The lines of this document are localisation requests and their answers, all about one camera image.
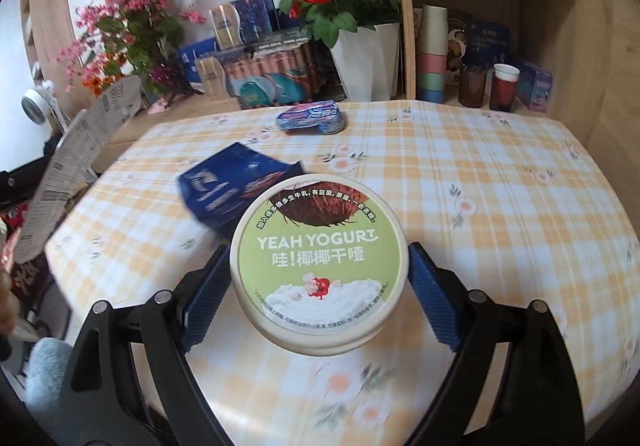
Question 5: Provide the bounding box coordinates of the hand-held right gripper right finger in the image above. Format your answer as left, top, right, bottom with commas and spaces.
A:
407, 242, 586, 446

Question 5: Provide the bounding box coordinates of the brown glass cup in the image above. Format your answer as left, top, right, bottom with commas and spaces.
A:
457, 62, 488, 108

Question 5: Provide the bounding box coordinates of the white plant pot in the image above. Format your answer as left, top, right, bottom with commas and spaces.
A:
330, 22, 401, 103

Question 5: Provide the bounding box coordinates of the picture book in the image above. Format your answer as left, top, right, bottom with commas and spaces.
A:
446, 11, 473, 87

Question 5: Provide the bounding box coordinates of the small gold box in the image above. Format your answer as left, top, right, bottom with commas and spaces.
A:
197, 57, 226, 99

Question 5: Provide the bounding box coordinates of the green round yogurt lid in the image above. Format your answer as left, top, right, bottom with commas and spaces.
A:
229, 173, 410, 357

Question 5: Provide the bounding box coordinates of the light blue fluffy cloth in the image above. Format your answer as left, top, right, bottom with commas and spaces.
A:
22, 338, 73, 427

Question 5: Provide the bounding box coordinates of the blue floral pouch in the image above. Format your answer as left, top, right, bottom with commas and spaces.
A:
177, 142, 306, 233

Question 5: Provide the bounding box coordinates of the blue pink snack wrapper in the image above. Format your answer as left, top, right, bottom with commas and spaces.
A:
276, 100, 347, 136

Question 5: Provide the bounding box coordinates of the gold and blue gift box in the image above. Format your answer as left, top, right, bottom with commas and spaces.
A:
209, 0, 275, 51

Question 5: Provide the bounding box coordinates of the pink blossom flower arrangement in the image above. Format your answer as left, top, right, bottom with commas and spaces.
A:
57, 0, 208, 97

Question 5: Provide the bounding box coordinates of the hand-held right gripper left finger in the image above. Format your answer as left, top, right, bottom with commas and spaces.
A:
57, 243, 236, 446

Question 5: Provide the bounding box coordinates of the white paper cup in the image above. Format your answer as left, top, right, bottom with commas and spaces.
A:
492, 63, 521, 83

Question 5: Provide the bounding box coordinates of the wooden sideboard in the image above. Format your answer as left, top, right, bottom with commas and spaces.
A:
90, 91, 241, 177

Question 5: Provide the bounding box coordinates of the dark blue card box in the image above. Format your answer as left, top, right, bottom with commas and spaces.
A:
470, 21, 511, 67

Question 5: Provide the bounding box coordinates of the light purple box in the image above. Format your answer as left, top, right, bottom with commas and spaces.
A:
517, 61, 555, 114

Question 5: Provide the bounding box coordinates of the dark red cup white rim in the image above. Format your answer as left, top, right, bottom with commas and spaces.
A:
489, 73, 518, 112

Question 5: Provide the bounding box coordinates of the white desk fan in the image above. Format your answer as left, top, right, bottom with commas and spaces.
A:
21, 81, 56, 127

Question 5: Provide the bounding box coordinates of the blue carton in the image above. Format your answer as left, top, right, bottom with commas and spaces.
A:
180, 38, 221, 87

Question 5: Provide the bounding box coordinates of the stack of pastel paper cups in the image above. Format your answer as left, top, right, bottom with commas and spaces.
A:
416, 3, 448, 102

